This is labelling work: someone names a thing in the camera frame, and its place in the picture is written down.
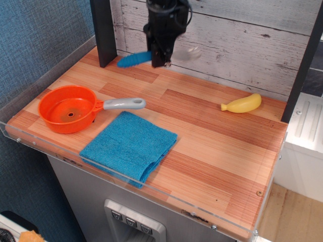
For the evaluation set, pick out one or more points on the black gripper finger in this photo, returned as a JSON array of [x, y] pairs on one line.
[[163, 59], [153, 55]]

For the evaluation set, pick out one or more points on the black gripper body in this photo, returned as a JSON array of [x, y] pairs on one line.
[[163, 28]]

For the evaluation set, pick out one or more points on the blue handled metal fork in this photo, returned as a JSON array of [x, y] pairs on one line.
[[143, 57]]

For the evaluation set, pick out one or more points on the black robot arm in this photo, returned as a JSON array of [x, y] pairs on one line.
[[169, 6]]

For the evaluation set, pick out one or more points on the blue folded cloth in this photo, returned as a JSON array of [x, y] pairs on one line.
[[129, 148]]

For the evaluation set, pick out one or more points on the yellow toy banana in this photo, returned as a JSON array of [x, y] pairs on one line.
[[243, 105]]

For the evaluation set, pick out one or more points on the grey toy fridge cabinet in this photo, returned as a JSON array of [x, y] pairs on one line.
[[86, 194]]

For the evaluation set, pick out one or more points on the silver dispenser button panel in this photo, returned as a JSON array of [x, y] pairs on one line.
[[129, 225]]

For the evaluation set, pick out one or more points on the white ribbed appliance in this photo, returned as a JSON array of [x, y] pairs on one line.
[[299, 167]]

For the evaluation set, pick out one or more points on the black orange object corner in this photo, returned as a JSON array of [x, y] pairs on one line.
[[17, 228]]

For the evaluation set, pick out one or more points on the dark grey left post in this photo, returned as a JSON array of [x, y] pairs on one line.
[[104, 31]]

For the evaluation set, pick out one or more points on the dark grey post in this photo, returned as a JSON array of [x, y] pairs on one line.
[[304, 67], [104, 31]]

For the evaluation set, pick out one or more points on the orange toy pan grey handle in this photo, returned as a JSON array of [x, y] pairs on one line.
[[72, 108]]

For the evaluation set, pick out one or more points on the dark grey right post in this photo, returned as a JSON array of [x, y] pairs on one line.
[[304, 67]]

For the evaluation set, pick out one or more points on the clear acrylic guard rail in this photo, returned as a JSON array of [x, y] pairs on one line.
[[220, 168]]

